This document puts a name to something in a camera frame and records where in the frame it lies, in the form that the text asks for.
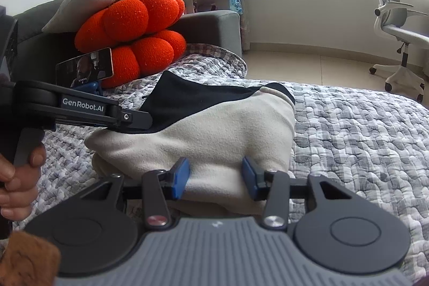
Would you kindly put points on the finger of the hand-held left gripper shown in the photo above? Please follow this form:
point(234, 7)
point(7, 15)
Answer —
point(137, 120)

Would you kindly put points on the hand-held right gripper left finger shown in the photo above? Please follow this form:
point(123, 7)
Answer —
point(181, 178)

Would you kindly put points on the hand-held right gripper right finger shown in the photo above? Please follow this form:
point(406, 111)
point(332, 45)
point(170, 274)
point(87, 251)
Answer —
point(249, 178)

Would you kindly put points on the cream and black sweatshirt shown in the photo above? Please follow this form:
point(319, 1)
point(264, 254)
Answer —
point(218, 132)

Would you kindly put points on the person's left hand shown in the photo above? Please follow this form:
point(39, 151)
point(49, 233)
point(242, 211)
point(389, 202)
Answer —
point(23, 185)

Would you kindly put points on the blue phone stand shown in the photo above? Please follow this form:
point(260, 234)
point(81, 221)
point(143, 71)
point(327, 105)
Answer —
point(88, 87)

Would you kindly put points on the smartphone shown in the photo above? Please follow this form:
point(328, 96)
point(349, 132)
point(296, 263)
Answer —
point(85, 68)

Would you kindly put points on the orange knot cushion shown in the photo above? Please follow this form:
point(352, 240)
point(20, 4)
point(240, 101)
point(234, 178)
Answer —
point(134, 21)

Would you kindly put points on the grey checked quilted blanket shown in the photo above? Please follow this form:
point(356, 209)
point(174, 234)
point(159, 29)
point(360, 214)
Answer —
point(352, 138)

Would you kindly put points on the grey sofa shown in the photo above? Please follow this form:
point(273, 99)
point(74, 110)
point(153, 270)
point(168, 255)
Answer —
point(214, 28)

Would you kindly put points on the brown fuzzy cloth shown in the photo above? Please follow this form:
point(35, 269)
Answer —
point(28, 257)

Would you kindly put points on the white office chair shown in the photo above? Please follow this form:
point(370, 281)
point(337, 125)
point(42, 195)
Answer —
point(395, 28)

